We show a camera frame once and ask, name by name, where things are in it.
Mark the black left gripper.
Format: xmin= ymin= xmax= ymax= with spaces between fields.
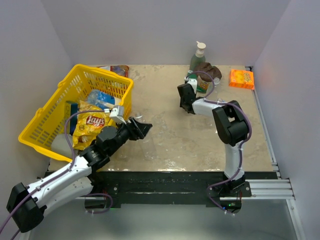
xmin=107 ymin=116 xmax=152 ymax=155

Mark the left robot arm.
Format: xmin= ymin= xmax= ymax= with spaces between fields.
xmin=6 ymin=117 xmax=153 ymax=233

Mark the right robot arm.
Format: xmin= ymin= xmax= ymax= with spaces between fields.
xmin=177 ymin=83 xmax=252 ymax=197

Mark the uncapped clear bottle by bag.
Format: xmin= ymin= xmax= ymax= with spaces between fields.
xmin=213 ymin=77 xmax=221 ymax=87

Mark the green soap pump bottle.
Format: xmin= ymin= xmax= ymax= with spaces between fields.
xmin=188 ymin=41 xmax=206 ymax=73

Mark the green plastic bag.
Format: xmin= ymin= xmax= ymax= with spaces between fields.
xmin=186 ymin=71 xmax=213 ymax=93

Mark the yellow Lays chips bag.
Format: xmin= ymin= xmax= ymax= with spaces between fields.
xmin=72 ymin=100 xmax=111 ymax=151

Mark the orange candy box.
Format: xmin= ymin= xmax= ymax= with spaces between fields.
xmin=228 ymin=69 xmax=255 ymax=90

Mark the blue white plastic package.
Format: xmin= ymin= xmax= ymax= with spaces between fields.
xmin=86 ymin=89 xmax=121 ymax=110

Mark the red snack bag behind basket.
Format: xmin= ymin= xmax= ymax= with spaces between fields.
xmin=98 ymin=65 xmax=130 ymax=78

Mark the yellow plastic shopping basket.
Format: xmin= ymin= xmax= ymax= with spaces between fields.
xmin=18 ymin=64 xmax=134 ymax=162

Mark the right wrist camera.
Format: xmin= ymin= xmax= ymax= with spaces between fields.
xmin=184 ymin=77 xmax=198 ymax=94

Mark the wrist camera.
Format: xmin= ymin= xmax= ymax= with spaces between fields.
xmin=184 ymin=77 xmax=198 ymax=94
xmin=109 ymin=105 xmax=126 ymax=124

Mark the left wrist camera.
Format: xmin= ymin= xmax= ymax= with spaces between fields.
xmin=109 ymin=105 xmax=126 ymax=124

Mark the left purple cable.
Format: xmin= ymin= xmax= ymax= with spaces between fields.
xmin=0 ymin=107 xmax=113 ymax=240

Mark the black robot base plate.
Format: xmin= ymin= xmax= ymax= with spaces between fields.
xmin=74 ymin=170 xmax=252 ymax=209

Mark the aluminium frame rail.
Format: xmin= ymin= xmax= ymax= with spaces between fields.
xmin=249 ymin=94 xmax=308 ymax=240

